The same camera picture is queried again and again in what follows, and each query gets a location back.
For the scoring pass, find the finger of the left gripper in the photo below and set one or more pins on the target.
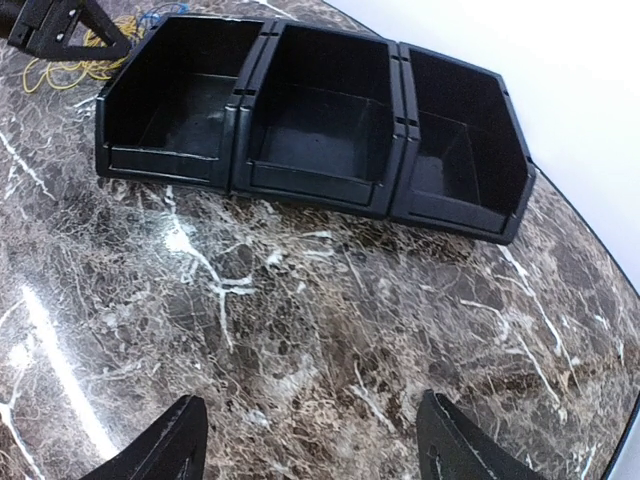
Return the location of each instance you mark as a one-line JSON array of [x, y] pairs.
[[43, 29]]

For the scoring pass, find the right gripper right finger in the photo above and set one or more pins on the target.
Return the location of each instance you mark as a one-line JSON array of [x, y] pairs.
[[451, 446]]

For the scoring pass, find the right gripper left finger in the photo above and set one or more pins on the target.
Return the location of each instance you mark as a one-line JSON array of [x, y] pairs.
[[172, 447]]

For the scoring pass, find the black bin near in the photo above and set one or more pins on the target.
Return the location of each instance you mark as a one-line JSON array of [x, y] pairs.
[[170, 114]]

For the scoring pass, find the black bin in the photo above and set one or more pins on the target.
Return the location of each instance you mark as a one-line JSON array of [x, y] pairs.
[[466, 168], [322, 121], [170, 114]]

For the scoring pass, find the black bin far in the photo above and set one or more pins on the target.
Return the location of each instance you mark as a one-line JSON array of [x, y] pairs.
[[466, 168]]

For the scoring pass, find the black bin middle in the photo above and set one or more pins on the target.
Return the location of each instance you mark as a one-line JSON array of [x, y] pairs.
[[322, 121]]

